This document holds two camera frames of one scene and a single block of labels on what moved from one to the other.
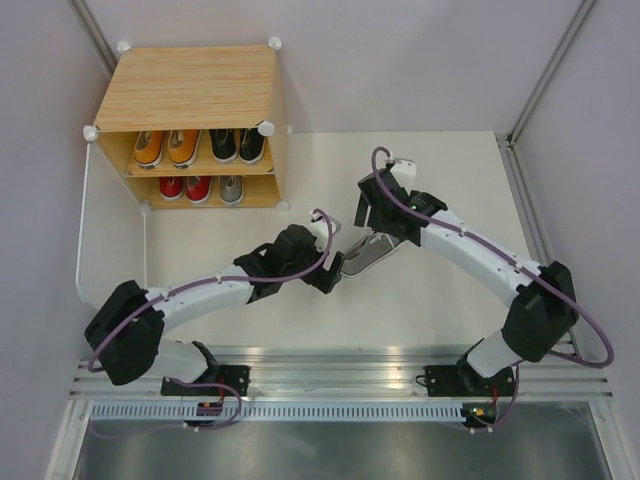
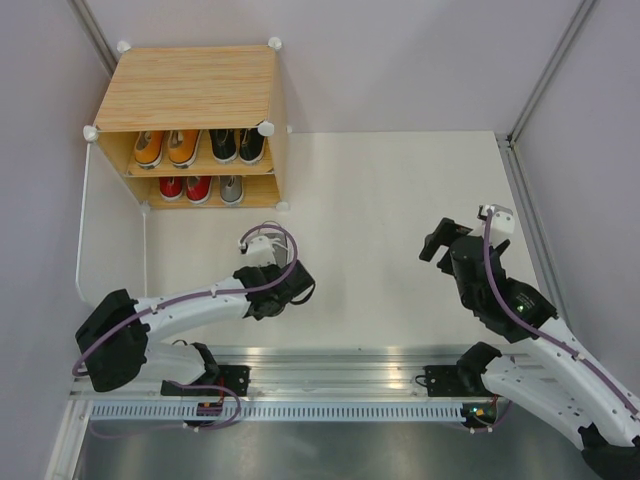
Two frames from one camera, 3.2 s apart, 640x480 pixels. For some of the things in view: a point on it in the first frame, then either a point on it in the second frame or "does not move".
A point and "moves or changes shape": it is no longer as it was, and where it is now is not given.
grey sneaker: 367,253 moves or changes shape
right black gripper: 361,212 to 442,234
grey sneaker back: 231,189 does not move
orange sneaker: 148,150 does not move
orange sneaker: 182,145 does not move
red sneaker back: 198,188 does not move
